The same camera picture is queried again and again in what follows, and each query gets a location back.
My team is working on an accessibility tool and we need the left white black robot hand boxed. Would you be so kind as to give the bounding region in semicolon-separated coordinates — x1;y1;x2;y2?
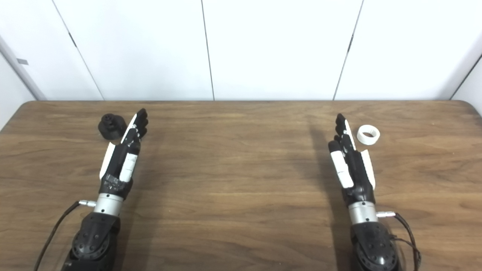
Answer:
99;109;149;199

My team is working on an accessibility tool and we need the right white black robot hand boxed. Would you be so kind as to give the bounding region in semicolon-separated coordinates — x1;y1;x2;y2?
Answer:
328;113;376;207

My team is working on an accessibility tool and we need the white ring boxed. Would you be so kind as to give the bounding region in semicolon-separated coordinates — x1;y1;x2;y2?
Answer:
357;125;381;146

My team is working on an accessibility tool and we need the round black part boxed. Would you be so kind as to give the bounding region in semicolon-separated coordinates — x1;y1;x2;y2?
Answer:
98;113;127;140

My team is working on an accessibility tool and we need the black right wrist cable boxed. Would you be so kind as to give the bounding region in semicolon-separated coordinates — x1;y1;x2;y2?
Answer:
377;212;422;271

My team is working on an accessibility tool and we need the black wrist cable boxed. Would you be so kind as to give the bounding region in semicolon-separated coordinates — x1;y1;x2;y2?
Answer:
377;212;422;271
34;200;97;271

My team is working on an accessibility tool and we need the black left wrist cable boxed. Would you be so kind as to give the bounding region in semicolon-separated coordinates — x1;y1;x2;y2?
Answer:
34;200;97;271

